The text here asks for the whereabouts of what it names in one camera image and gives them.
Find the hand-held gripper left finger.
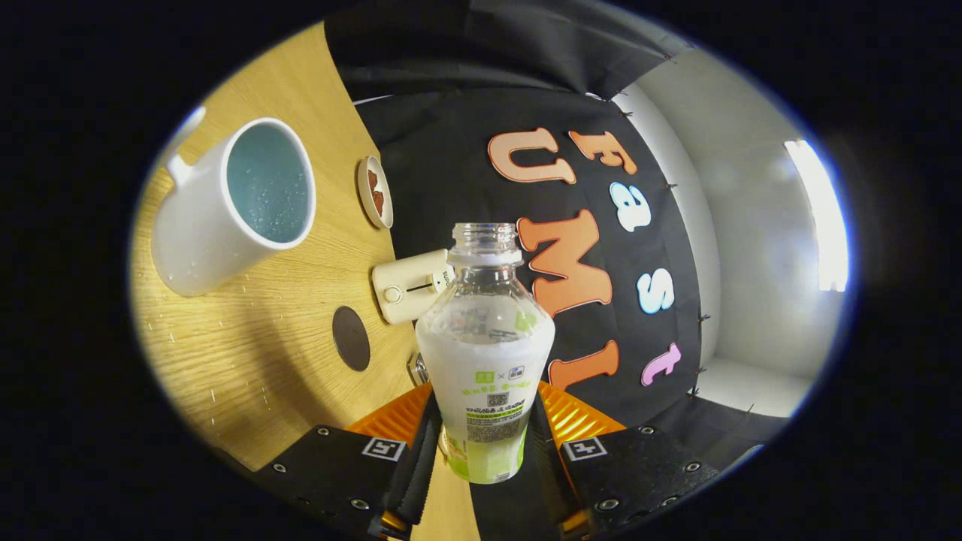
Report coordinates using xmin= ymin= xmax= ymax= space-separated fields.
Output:
xmin=252 ymin=382 xmax=444 ymax=541

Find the cream white toaster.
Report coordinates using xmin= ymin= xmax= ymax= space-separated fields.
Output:
xmin=371 ymin=249 xmax=455 ymax=325

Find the small white bowl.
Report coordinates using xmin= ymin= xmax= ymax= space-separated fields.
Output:
xmin=356 ymin=156 xmax=395 ymax=229

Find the wooden table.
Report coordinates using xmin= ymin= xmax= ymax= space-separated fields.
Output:
xmin=129 ymin=21 xmax=482 ymax=541

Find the black backdrop cloth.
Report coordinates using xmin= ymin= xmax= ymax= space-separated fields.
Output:
xmin=325 ymin=0 xmax=790 ymax=541

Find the white cup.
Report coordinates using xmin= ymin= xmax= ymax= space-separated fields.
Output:
xmin=150 ymin=117 xmax=317 ymax=298

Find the clear juice bottle green label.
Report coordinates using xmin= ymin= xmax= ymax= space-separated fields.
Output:
xmin=415 ymin=222 xmax=557 ymax=485

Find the dark brown round coaster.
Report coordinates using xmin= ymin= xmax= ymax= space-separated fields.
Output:
xmin=332 ymin=306 xmax=371 ymax=372

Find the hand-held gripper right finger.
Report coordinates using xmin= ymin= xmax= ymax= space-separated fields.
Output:
xmin=530 ymin=379 xmax=720 ymax=541

